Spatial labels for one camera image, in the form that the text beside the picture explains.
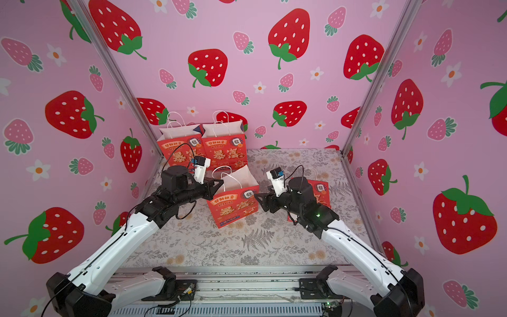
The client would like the aluminium frame post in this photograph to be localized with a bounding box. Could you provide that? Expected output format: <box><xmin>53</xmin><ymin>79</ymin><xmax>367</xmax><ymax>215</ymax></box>
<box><xmin>69</xmin><ymin>0</ymin><xmax>162</xmax><ymax>156</ymax></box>
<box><xmin>341</xmin><ymin>0</ymin><xmax>422</xmax><ymax>157</ymax></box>

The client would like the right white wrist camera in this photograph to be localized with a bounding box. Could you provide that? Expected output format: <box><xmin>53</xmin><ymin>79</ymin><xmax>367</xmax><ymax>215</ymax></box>
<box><xmin>266</xmin><ymin>167</ymin><xmax>287</xmax><ymax>197</ymax></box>

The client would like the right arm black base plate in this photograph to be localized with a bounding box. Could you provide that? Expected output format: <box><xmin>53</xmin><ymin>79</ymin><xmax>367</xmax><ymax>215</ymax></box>
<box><xmin>294</xmin><ymin>278</ymin><xmax>347</xmax><ymax>300</ymax></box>

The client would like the right aluminium frame post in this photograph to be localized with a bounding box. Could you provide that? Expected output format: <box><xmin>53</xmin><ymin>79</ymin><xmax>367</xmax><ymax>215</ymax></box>
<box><xmin>341</xmin><ymin>0</ymin><xmax>422</xmax><ymax>157</ymax></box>

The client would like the red paper bag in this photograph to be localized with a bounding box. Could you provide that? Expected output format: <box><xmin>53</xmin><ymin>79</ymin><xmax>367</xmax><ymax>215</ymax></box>
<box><xmin>202</xmin><ymin>110</ymin><xmax>248</xmax><ymax>171</ymax></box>
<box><xmin>207</xmin><ymin>165</ymin><xmax>260</xmax><ymax>228</ymax></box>
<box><xmin>157</xmin><ymin>109</ymin><xmax>206</xmax><ymax>166</ymax></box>
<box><xmin>286</xmin><ymin>174</ymin><xmax>331</xmax><ymax>208</ymax></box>

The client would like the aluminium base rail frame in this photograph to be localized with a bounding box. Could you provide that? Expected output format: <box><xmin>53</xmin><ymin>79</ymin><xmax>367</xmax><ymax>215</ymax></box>
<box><xmin>111</xmin><ymin>265</ymin><xmax>374</xmax><ymax>316</ymax></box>

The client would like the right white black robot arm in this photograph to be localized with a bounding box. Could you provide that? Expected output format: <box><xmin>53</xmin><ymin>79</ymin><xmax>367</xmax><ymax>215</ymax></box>
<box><xmin>255</xmin><ymin>169</ymin><xmax>425</xmax><ymax>316</ymax></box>

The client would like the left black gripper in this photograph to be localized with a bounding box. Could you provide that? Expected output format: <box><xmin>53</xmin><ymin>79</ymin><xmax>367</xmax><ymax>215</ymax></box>
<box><xmin>172</xmin><ymin>177</ymin><xmax>223</xmax><ymax>209</ymax></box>

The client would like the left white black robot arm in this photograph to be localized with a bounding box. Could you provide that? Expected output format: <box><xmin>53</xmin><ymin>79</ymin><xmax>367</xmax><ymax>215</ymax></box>
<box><xmin>46</xmin><ymin>166</ymin><xmax>224</xmax><ymax>316</ymax></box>

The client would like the left aluminium frame post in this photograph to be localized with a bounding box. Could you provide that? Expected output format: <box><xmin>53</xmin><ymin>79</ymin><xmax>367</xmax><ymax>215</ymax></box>
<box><xmin>69</xmin><ymin>0</ymin><xmax>162</xmax><ymax>156</ymax></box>

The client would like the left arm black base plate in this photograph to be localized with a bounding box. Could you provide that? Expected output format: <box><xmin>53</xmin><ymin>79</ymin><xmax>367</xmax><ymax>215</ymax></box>
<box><xmin>142</xmin><ymin>279</ymin><xmax>198</xmax><ymax>302</ymax></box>

